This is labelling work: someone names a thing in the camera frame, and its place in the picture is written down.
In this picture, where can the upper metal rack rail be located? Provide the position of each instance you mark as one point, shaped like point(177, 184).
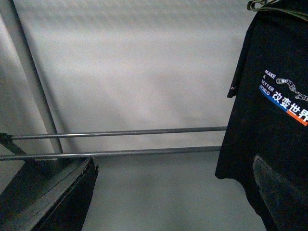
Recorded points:
point(7, 137)

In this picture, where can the metal rack rail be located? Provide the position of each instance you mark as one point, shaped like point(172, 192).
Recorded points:
point(7, 137)
point(112, 153)

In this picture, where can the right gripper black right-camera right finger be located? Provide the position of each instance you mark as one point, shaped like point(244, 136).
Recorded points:
point(285, 198)

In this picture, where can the grey vertical rack post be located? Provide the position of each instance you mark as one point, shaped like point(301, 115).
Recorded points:
point(12, 21)

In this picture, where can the lower metal rack rail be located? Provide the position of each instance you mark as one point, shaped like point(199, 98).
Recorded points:
point(112, 153)

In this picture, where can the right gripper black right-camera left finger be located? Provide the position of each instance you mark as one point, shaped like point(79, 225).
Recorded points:
point(34, 202)

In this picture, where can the green clothes hanger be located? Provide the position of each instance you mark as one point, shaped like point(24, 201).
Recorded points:
point(264, 5)

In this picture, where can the black printed hanging t-shirt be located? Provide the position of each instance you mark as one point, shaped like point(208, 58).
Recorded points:
point(269, 117)

